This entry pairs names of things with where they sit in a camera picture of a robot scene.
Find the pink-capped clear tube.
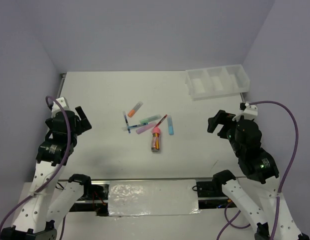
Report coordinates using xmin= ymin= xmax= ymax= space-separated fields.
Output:
xmin=151 ymin=127 xmax=161 ymax=153

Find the blue highlighter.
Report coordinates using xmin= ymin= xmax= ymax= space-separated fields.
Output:
xmin=167 ymin=115 xmax=174 ymax=136

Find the purple highlighter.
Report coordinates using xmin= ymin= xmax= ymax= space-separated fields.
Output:
xmin=136 ymin=121 xmax=157 ymax=134

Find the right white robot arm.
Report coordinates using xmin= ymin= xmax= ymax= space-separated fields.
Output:
xmin=207 ymin=109 xmax=309 ymax=240

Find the aluminium rail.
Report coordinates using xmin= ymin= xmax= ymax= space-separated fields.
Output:
xmin=57 ymin=176 xmax=248 ymax=182

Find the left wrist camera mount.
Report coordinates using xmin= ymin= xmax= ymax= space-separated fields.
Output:
xmin=51 ymin=97 xmax=70 ymax=115

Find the dark blue pen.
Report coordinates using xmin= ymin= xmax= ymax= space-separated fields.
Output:
xmin=122 ymin=111 xmax=131 ymax=134

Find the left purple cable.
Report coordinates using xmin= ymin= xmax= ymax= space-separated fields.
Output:
xmin=0 ymin=95 xmax=72 ymax=240

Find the silver foil sheet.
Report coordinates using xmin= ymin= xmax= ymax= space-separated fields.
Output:
xmin=108 ymin=179 xmax=201 ymax=217

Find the green highlighter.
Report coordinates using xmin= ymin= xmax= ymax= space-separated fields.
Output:
xmin=140 ymin=114 xmax=161 ymax=124

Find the orange highlighter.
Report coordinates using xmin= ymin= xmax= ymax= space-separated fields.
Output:
xmin=127 ymin=101 xmax=143 ymax=118

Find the clear three-compartment organizer tray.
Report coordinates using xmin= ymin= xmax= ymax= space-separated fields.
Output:
xmin=185 ymin=64 xmax=251 ymax=101

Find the teal blue pen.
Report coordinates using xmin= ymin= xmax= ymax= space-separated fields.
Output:
xmin=121 ymin=123 xmax=144 ymax=131

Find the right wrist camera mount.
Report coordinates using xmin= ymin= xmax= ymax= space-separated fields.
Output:
xmin=232 ymin=102 xmax=258 ymax=122

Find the red pen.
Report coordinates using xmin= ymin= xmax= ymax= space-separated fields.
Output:
xmin=152 ymin=114 xmax=168 ymax=132

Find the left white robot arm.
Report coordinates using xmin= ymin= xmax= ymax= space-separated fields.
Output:
xmin=0 ymin=106 xmax=93 ymax=240

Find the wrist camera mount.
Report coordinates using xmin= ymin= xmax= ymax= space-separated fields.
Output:
xmin=51 ymin=97 xmax=70 ymax=115
xmin=232 ymin=102 xmax=258 ymax=122

